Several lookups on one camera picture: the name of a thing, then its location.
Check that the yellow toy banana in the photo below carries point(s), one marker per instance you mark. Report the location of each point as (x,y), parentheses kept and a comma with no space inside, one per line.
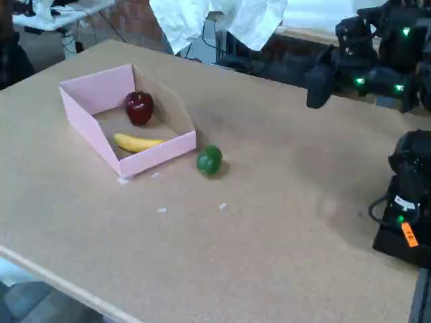
(134,143)

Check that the pink cardboard box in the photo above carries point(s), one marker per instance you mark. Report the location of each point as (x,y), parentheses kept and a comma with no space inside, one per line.
(91,124)

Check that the wooden workbench top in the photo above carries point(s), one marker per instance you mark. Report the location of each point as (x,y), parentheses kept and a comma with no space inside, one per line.
(309,33)

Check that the white cloth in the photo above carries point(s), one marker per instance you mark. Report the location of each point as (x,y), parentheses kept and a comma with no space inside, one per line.
(249,20)

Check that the round green toy fruit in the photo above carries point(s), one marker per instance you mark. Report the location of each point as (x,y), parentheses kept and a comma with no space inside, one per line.
(209,161)

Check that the orange label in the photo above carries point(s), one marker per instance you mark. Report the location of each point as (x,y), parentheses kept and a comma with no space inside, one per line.
(409,234)

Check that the dark red toy pomegranate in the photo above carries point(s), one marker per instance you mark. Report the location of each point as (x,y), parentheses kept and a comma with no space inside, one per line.
(138,108)

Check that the dark metal table leg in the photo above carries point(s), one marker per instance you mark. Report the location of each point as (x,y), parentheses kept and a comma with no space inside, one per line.
(421,296)

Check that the white background table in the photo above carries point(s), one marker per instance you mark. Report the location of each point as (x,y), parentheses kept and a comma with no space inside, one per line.
(67,15)

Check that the white figure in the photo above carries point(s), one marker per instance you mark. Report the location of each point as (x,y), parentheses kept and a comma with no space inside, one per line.
(44,11)

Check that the black office chair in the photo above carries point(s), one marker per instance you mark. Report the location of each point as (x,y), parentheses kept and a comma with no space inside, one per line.
(15,64)

